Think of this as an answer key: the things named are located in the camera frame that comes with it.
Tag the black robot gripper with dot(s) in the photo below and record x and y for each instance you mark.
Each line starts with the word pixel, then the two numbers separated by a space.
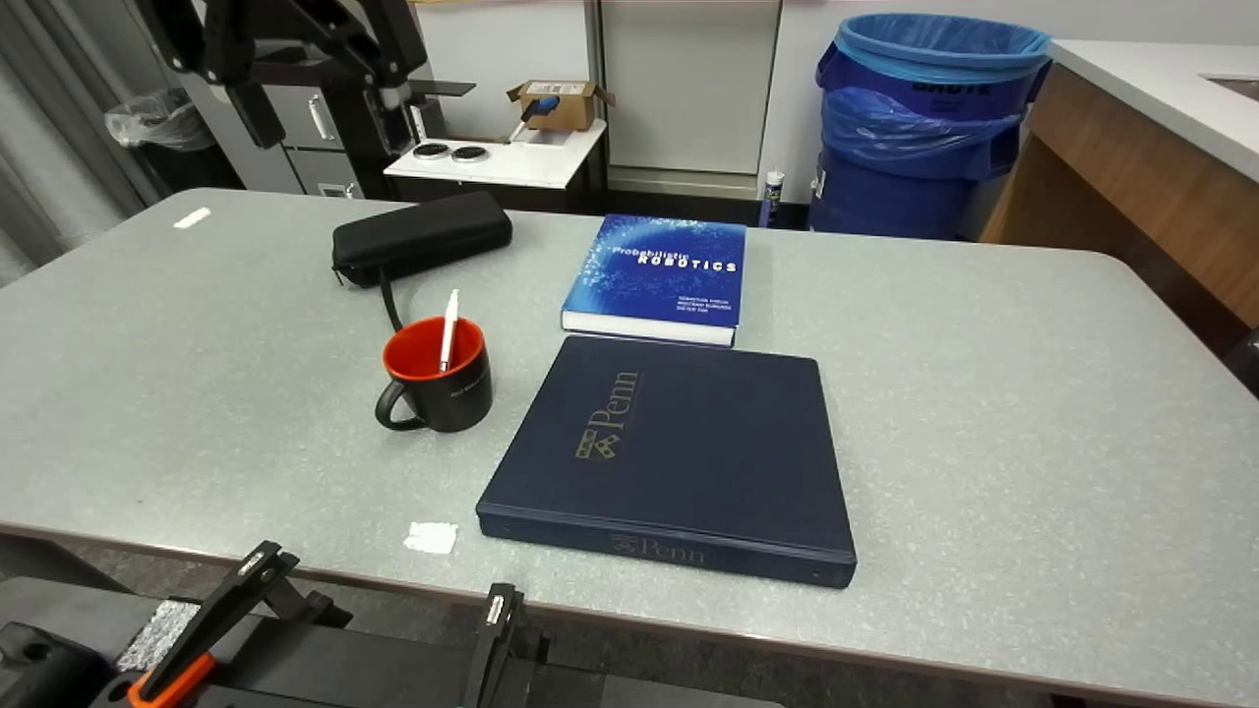
pixel 297 26

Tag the white pen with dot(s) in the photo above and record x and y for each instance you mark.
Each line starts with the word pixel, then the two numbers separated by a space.
pixel 448 330

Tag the red mug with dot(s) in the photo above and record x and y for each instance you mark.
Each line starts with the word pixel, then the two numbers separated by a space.
pixel 459 400

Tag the grey filing cabinet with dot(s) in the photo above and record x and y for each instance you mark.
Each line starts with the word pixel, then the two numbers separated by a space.
pixel 309 123

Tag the black sunglasses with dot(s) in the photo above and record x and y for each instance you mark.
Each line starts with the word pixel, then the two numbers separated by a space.
pixel 453 152

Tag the white tape strip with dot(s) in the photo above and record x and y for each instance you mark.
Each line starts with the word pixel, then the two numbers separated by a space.
pixel 428 535
pixel 190 216

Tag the white side table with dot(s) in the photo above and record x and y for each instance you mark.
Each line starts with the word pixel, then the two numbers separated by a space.
pixel 512 164

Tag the small cardboard box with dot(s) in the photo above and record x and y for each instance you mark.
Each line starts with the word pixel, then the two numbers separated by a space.
pixel 554 102

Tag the blue robotics book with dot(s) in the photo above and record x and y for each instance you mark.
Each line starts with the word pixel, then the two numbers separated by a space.
pixel 654 279

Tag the navy Penn binder box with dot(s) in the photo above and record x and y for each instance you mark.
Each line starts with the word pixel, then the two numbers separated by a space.
pixel 671 457

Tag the blue trash bin with liner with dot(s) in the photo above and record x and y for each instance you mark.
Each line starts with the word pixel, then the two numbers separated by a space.
pixel 916 144

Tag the wooden counter with white top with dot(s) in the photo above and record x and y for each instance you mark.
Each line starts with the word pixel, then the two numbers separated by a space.
pixel 1143 169

